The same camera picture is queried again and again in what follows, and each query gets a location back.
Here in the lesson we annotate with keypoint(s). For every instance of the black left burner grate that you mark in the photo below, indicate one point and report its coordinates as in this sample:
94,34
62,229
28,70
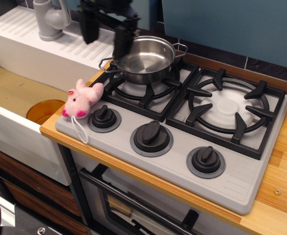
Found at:
150,105

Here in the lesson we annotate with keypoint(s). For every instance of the white toy sink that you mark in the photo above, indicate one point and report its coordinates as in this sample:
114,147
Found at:
31,71

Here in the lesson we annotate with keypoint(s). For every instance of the white right burner cap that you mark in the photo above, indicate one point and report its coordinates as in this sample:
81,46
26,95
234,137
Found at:
225,104

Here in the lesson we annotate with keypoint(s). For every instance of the grey toy stove top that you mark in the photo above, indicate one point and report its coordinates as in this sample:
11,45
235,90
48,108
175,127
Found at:
235,189

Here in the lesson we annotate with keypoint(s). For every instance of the wooden drawer cabinet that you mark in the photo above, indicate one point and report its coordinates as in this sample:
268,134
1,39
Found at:
42,197

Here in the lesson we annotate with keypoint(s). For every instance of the black right stove knob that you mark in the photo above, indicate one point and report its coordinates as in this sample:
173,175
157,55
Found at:
206,162

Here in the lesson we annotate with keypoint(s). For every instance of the black right burner grate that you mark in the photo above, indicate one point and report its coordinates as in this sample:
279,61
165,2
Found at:
255,141

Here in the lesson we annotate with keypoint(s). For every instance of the black left stove knob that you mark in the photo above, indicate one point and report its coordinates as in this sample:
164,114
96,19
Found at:
104,120

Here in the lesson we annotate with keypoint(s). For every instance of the grey toy faucet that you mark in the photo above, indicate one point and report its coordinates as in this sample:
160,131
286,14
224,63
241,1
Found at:
51,22

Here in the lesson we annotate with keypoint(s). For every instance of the black middle stove knob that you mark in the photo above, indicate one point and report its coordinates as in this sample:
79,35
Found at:
151,139

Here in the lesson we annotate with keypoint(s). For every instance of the white burner cap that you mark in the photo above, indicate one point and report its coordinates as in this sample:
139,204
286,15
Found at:
225,104
140,90

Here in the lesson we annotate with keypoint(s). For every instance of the black burner grate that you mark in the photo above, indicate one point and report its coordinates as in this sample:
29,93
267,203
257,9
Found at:
150,105
255,141

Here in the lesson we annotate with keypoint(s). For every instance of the black stove knob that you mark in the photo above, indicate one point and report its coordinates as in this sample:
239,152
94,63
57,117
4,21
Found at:
151,139
206,162
104,120

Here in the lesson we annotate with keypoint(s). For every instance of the pink stuffed pig toy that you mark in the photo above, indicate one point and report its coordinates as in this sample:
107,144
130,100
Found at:
78,105

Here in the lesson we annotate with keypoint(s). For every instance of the toy oven door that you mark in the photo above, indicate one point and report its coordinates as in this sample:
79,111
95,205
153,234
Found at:
176,210

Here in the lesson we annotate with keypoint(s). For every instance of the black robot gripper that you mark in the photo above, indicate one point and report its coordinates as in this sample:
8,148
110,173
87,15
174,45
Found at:
116,14

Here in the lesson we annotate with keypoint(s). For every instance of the white left burner cap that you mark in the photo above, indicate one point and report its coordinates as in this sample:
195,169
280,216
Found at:
140,90

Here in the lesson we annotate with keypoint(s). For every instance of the stainless steel pan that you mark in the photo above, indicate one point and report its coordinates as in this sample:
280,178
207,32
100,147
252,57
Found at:
149,60

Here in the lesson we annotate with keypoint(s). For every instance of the black oven door handle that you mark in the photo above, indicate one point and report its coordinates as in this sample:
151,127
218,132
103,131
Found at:
123,193

